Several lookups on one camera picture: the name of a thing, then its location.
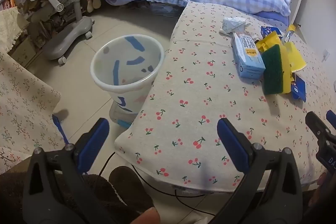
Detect dark blue packet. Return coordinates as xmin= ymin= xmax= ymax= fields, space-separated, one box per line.
xmin=291 ymin=74 xmax=307 ymax=103
xmin=261 ymin=26 xmax=281 ymax=38

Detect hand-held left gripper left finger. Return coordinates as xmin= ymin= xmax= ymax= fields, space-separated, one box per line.
xmin=22 ymin=117 xmax=111 ymax=224

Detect cherry print tablecloth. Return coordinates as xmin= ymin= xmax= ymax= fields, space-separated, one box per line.
xmin=114 ymin=0 xmax=336 ymax=191

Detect cream lace cloth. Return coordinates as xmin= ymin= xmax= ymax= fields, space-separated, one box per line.
xmin=0 ymin=6 xmax=29 ymax=52

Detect person's left hand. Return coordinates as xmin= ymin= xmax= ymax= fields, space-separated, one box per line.
xmin=131 ymin=206 xmax=160 ymax=224

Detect yellow snack bag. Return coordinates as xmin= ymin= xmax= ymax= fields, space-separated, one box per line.
xmin=256 ymin=31 xmax=307 ymax=94

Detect floral print cloth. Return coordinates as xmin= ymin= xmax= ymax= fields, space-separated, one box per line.
xmin=0 ymin=52 xmax=69 ymax=174

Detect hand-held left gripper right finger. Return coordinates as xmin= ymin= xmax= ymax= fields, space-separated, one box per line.
xmin=217 ymin=117 xmax=303 ymax=224

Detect green and yellow sponge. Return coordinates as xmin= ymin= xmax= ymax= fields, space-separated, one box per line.
xmin=262 ymin=44 xmax=292 ymax=95

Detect white bin with blue shapes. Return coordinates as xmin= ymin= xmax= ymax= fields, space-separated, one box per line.
xmin=90 ymin=34 xmax=165 ymax=128

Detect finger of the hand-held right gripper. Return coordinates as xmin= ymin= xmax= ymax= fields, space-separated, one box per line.
xmin=305 ymin=111 xmax=332 ymax=144
xmin=326 ymin=110 xmax=336 ymax=132

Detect blue strap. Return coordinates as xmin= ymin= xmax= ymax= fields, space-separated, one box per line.
xmin=52 ymin=114 xmax=70 ymax=146

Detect dark brown fuzzy trousers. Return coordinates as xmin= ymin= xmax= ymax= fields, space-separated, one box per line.
xmin=0 ymin=156 xmax=126 ymax=224

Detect white tissue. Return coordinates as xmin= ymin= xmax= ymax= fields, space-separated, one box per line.
xmin=219 ymin=17 xmax=250 ymax=36

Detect black cable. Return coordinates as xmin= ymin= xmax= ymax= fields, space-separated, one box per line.
xmin=98 ymin=152 xmax=218 ymax=216

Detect dark brown fuzzy slipper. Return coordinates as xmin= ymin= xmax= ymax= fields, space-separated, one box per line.
xmin=109 ymin=166 xmax=155 ymax=214

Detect light blue carton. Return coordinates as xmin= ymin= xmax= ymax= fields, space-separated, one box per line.
xmin=231 ymin=32 xmax=265 ymax=79

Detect small clear plastic bottle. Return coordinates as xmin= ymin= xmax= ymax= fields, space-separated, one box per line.
xmin=286 ymin=24 xmax=297 ymax=39

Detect grey swivel chair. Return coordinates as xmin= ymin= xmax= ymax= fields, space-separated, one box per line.
xmin=21 ymin=0 xmax=95 ymax=65

